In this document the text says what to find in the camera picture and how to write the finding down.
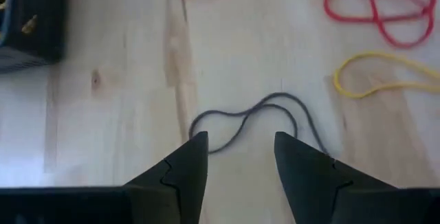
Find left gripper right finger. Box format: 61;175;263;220
274;131;402;224

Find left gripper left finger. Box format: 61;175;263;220
122;131;210;224

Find red rubber band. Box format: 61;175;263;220
322;0;438;49

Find black slotted plastic bin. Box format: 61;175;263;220
0;0;69;74

